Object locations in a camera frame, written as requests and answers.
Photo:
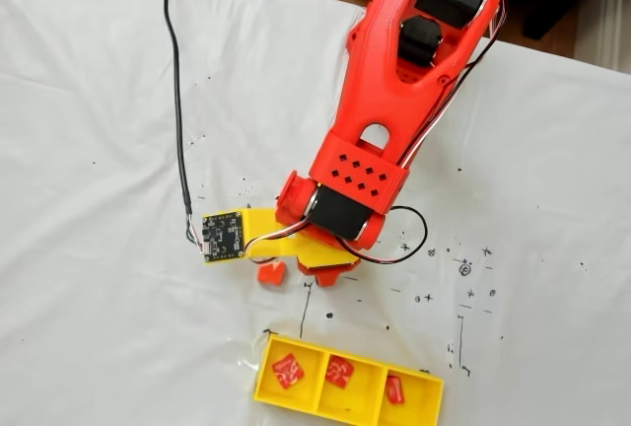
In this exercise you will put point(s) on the red cherry candy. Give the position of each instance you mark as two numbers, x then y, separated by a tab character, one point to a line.
289	371
341	372
394	389

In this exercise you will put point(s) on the white plastic table cover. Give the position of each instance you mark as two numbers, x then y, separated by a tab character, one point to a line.
98	199

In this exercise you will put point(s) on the orange candy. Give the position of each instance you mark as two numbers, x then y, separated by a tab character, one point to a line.
271	275

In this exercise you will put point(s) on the yellow three-compartment box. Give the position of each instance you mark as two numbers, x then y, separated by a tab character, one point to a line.
360	399

